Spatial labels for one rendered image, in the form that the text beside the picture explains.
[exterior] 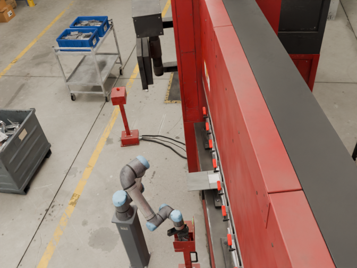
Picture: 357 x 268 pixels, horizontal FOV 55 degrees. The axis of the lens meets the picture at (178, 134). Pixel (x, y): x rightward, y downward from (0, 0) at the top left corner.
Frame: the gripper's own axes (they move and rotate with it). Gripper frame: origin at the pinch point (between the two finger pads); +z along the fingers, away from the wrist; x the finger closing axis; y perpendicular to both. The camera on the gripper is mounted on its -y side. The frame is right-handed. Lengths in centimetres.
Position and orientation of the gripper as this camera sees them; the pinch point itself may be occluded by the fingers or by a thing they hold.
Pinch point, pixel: (181, 240)
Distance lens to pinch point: 272.2
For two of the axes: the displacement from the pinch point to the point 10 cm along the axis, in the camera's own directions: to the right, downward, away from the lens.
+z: 1.7, 7.3, 6.6
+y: 9.8, -1.2, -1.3
